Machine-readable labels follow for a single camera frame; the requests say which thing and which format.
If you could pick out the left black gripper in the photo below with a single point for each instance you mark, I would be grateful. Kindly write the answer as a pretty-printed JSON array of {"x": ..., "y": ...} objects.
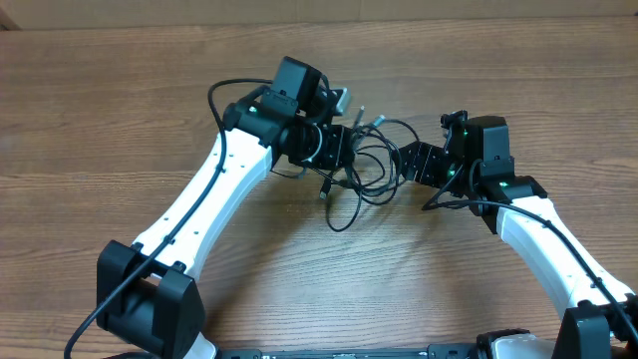
[{"x": 340, "y": 145}]

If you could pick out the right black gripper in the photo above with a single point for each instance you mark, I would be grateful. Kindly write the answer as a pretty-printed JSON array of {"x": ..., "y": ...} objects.
[{"x": 424, "y": 160}]

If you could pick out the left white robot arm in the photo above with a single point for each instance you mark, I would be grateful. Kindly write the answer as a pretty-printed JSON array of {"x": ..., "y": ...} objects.
[{"x": 147, "y": 291}]

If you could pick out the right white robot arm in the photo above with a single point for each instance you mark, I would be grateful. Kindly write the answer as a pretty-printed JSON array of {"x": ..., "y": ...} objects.
[{"x": 475, "y": 169}]

